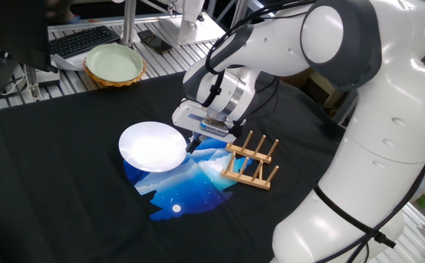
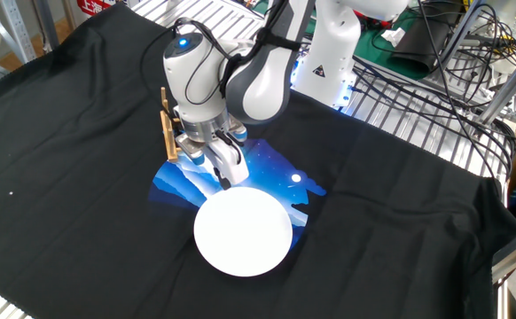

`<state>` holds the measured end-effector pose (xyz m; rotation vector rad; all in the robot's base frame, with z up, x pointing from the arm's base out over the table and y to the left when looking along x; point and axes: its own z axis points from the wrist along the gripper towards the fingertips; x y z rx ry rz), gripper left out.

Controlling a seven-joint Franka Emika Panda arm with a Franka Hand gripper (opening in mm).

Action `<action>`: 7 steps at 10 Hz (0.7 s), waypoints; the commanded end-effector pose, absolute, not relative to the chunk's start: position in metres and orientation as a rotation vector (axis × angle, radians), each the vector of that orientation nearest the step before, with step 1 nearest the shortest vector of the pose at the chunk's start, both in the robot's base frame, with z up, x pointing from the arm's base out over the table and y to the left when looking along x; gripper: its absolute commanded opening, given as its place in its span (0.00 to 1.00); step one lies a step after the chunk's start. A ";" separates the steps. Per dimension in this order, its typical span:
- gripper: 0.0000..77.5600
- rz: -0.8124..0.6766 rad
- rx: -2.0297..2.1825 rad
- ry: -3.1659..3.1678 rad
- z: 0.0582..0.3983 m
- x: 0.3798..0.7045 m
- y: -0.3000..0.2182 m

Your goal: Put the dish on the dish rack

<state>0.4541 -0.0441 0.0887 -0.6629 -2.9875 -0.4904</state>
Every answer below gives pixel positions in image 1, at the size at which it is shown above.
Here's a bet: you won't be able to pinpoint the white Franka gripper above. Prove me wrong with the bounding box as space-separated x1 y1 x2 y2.
171 99 237 154

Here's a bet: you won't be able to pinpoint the white round plate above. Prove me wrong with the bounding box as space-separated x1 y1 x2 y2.
118 121 188 174

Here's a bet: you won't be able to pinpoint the wooden dish rack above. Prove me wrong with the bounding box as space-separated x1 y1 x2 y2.
221 129 280 191

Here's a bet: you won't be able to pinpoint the woven wicker basket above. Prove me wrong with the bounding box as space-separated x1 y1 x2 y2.
83 58 148 88

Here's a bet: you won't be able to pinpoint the white stand on grey plate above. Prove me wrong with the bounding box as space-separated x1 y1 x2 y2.
157 0 227 47

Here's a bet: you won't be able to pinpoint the black smartphone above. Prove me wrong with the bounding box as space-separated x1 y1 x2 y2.
137 29 173 55

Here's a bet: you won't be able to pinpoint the pale green plate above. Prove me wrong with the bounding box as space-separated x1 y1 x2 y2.
85 43 145 83

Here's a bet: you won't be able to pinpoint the black cloth with blue print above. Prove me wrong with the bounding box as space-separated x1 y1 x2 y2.
0 71 347 263

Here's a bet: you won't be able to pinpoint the white paper sheet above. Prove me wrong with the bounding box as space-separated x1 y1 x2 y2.
50 53 89 72

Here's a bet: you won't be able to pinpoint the black keyboard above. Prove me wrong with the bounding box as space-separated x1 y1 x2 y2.
48 25 121 59

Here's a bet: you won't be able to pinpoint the black monitor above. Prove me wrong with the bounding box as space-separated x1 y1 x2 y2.
0 0 58 73

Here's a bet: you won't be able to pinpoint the silver wrist camera blue ends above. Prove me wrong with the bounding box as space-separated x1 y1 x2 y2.
199 115 231 139

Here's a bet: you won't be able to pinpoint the aluminium upright post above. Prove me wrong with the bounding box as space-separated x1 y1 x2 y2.
122 0 137 47

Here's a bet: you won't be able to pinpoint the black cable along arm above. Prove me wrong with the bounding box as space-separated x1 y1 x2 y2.
204 0 425 263

